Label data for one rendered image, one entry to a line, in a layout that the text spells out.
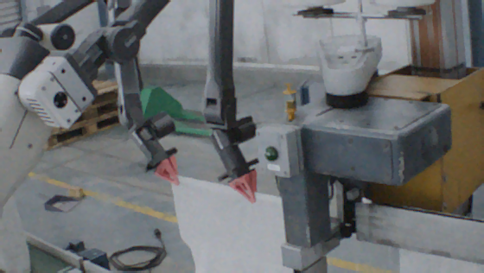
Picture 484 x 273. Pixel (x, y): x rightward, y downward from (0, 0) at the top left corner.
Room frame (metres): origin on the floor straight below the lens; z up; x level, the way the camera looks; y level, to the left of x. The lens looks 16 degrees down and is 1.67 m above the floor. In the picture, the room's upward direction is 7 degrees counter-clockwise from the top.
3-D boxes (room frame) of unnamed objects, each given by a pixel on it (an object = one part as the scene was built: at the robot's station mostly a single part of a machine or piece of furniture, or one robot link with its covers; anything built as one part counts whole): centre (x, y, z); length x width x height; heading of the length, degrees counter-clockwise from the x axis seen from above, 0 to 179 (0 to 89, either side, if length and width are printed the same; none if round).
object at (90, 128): (6.99, 1.91, 0.07); 1.20 x 0.82 x 0.14; 134
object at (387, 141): (1.26, -0.24, 1.21); 0.30 x 0.25 x 0.30; 46
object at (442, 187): (1.53, -0.46, 1.18); 0.34 x 0.25 x 0.31; 136
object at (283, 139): (1.23, -0.06, 1.29); 0.08 x 0.05 x 0.09; 46
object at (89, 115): (7.01, 1.90, 0.22); 1.21 x 0.84 x 0.14; 136
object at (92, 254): (2.84, 0.88, 0.35); 0.30 x 0.15 x 0.15; 46
